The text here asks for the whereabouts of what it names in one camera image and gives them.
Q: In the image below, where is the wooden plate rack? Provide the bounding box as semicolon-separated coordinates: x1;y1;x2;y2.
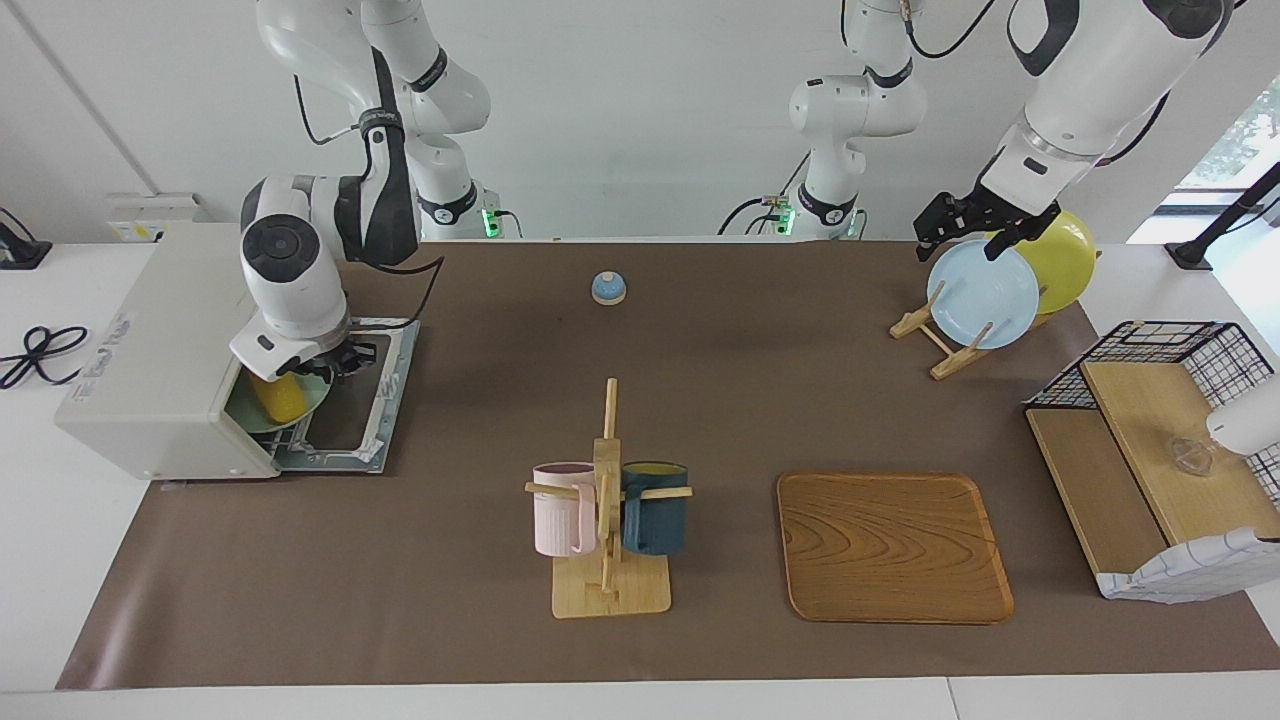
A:
890;250;1101;381

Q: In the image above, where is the white rounded object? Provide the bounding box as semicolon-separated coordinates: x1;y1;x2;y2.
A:
1205;375;1280;456

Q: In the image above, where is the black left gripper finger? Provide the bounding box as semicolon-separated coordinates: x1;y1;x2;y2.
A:
915;195;971;263
985;205;1061;263

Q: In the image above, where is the yellow plate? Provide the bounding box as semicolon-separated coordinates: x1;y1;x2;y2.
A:
1010;210;1098;316

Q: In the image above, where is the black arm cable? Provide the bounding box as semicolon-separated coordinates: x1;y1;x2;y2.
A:
900;0;1176;171
295;75;446;331

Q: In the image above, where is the beige toaster oven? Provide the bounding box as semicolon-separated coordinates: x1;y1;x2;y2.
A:
55;222;421;481

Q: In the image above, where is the glass oven door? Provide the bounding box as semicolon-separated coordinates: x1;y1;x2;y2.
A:
275;318;419;473

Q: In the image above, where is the white checked cloth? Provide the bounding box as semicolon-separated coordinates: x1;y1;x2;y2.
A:
1095;527;1280;604

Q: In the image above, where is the wooden serving tray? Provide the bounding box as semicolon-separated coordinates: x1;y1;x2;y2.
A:
776;472;1015;625

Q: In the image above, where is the yellow corn cob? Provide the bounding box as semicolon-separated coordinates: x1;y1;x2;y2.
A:
250;372;309;423

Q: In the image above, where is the light blue plate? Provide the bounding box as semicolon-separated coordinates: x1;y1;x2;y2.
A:
926;240;1041;351

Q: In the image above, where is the brown table mat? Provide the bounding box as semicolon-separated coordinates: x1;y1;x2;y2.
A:
55;240;1280;691

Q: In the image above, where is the wooden two-tier shelf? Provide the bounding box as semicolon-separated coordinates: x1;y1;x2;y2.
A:
1025;360;1280;601

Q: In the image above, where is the pale green plate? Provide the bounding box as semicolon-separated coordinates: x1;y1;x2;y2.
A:
225;370;336;434

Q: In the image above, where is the black base cable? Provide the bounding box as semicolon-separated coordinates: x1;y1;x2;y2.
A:
715;150;813;238

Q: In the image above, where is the black wire basket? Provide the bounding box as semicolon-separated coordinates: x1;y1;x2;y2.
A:
1028;320;1280;501

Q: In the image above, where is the black clamp base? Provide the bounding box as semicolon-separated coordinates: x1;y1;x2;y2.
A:
0;205;53;271

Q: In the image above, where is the loose black looped cable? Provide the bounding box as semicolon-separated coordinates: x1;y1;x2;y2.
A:
0;325;91;391

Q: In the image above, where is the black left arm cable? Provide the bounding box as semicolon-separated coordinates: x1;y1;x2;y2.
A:
900;0;1176;171

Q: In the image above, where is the dark blue mug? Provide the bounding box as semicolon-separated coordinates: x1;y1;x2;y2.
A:
621;461;690;557

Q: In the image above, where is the wooden mug rack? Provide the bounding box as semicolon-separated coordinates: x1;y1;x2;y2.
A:
525;377;694;620

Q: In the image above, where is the pink mug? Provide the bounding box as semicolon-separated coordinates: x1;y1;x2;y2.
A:
531;462;598;558

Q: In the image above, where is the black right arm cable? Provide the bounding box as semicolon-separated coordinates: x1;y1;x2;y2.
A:
295;75;446;331

